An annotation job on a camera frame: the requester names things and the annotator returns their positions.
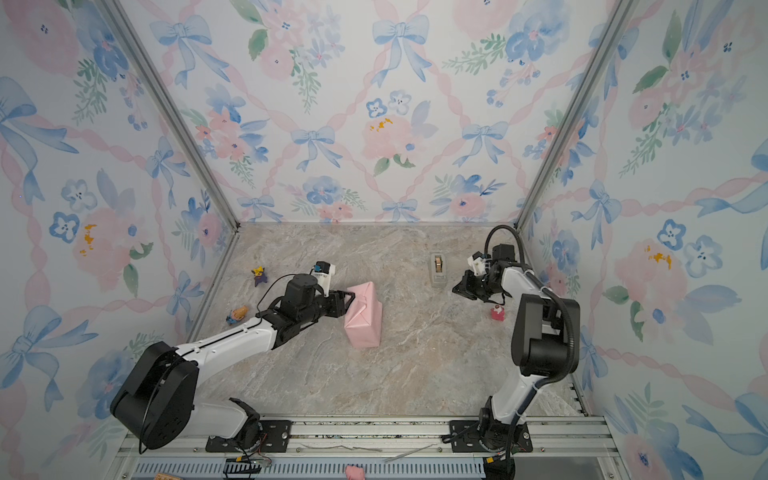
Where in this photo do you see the purple wrapping paper sheet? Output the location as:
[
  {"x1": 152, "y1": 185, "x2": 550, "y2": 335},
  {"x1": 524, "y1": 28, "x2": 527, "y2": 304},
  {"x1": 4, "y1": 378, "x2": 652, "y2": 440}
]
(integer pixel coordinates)
[{"x1": 344, "y1": 282, "x2": 383, "y2": 349}]

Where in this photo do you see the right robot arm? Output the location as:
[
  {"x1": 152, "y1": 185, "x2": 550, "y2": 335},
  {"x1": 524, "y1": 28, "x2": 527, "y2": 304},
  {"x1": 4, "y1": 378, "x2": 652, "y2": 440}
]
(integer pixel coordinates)
[{"x1": 450, "y1": 244, "x2": 580, "y2": 451}]

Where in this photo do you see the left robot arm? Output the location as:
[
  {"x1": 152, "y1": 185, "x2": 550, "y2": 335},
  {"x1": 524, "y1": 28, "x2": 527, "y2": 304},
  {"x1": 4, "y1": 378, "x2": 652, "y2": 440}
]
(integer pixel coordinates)
[{"x1": 109, "y1": 274, "x2": 356, "y2": 452}]

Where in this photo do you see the pink red toy figure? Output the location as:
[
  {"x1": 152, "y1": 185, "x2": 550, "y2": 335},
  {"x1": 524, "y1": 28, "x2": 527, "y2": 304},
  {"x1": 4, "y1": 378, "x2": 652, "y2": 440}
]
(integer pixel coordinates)
[{"x1": 490, "y1": 305, "x2": 505, "y2": 322}]

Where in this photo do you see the yellow purple toy figure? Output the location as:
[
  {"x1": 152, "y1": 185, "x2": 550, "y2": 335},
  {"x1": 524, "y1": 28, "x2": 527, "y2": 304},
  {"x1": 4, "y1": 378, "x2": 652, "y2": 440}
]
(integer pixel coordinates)
[{"x1": 251, "y1": 267, "x2": 268, "y2": 287}]

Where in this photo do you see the orange toy figure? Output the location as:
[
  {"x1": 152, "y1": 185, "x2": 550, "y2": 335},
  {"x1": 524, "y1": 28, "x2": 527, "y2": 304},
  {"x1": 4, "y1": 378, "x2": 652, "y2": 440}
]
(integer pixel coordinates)
[{"x1": 226, "y1": 306, "x2": 249, "y2": 325}]

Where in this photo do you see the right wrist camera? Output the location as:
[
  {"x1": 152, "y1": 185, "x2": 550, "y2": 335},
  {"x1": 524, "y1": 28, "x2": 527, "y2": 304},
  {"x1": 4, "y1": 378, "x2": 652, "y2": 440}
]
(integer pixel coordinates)
[{"x1": 468, "y1": 251, "x2": 490, "y2": 278}]

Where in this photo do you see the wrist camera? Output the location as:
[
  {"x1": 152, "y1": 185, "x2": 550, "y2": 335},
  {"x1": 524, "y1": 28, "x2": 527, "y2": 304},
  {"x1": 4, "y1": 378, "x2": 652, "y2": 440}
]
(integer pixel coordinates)
[
  {"x1": 468, "y1": 251, "x2": 490, "y2": 278},
  {"x1": 310, "y1": 261, "x2": 335, "y2": 297}
]

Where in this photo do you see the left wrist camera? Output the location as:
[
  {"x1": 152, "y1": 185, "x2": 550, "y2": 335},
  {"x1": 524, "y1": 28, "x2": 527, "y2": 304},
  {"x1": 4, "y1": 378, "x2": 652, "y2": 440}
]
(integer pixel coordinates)
[{"x1": 310, "y1": 261, "x2": 335, "y2": 297}]

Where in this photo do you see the black corrugated cable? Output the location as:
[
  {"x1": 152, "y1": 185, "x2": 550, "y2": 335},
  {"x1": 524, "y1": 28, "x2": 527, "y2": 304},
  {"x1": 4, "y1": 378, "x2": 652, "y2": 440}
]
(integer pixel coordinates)
[{"x1": 483, "y1": 224, "x2": 582, "y2": 385}]

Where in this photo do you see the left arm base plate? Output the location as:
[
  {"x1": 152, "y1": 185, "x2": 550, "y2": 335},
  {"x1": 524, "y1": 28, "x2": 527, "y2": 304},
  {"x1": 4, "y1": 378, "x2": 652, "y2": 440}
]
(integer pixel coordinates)
[{"x1": 205, "y1": 419, "x2": 293, "y2": 454}]

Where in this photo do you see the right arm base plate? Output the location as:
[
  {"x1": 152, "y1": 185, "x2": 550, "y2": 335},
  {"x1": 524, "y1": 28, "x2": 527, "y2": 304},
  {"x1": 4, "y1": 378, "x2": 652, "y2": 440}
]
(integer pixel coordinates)
[{"x1": 445, "y1": 420, "x2": 533, "y2": 455}]

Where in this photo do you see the pink object on rail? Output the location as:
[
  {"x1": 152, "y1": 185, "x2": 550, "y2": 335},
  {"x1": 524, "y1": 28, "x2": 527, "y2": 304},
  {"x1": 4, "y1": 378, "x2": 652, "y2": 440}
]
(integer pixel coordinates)
[{"x1": 344, "y1": 465, "x2": 366, "y2": 480}]

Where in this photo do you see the aluminium rail frame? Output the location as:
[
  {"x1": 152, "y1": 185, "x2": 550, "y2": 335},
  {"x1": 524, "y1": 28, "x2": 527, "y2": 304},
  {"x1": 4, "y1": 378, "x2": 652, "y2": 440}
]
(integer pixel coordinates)
[{"x1": 106, "y1": 416, "x2": 629, "y2": 479}]

